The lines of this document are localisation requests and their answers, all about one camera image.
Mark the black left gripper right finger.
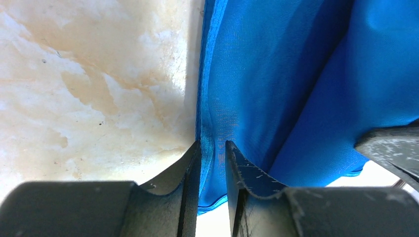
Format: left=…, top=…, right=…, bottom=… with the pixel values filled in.
left=225, top=141, right=419, bottom=237

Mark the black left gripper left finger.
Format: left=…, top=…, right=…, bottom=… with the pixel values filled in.
left=0, top=141, right=201, bottom=237

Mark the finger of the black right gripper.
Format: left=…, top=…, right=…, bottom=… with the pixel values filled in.
left=355, top=120, right=419, bottom=191

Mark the blue cloth napkin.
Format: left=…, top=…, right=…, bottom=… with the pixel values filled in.
left=196, top=0, right=419, bottom=215

